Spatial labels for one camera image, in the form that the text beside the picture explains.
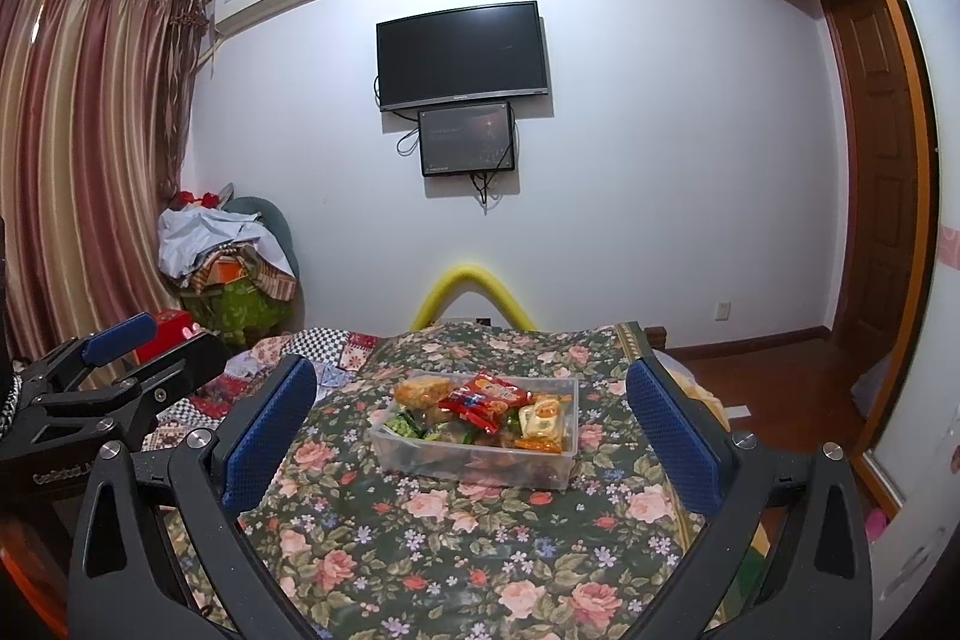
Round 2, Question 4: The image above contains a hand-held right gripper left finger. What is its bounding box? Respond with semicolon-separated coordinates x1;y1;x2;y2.
67;353;331;640

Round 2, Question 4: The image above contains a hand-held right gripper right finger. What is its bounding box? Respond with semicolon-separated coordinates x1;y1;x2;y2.
624;340;878;640

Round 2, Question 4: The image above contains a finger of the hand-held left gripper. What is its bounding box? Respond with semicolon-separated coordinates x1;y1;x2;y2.
16;311;160;399
111;331;231;451

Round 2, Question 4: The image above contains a clear plastic container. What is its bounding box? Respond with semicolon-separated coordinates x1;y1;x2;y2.
369;370;580;491

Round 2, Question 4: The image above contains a red box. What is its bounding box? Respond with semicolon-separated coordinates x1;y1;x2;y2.
135;308;201;361

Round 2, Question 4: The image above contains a checkered patchwork quilt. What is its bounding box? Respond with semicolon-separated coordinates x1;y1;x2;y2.
150;325;385;432

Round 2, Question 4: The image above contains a pile of clothes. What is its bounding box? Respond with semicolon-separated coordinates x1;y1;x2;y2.
156;186;298;342

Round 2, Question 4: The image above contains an orange and cream snack packet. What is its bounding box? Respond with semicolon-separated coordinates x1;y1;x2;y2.
516;395;566;456

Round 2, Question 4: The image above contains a green snack packet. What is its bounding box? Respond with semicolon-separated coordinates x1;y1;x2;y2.
385;411;430;441

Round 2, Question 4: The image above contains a golden crisps packet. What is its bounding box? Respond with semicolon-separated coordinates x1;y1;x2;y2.
394;377;455;423

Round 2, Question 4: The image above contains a green chair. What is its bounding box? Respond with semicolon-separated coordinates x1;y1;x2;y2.
223;196;302;313

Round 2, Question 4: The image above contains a striped curtain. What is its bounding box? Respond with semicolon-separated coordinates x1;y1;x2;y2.
0;0;209;380

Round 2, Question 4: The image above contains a red snack packet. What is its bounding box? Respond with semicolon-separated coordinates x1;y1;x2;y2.
437;370;530;435

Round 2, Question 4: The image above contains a floral blanket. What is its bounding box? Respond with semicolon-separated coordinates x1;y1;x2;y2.
161;319;775;640

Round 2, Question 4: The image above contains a yellow foam tube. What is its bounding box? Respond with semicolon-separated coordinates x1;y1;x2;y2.
410;263;536;333

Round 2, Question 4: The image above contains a brown wooden door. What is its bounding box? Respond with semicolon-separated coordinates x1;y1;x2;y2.
816;0;922;342

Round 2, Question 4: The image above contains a white wardrobe door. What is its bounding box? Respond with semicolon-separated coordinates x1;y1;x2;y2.
844;0;960;611

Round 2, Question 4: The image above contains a small black wall monitor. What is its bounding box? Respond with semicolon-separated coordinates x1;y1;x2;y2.
418;100;518;178

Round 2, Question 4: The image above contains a large black wall television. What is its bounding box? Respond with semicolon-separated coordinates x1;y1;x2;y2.
375;0;548;113

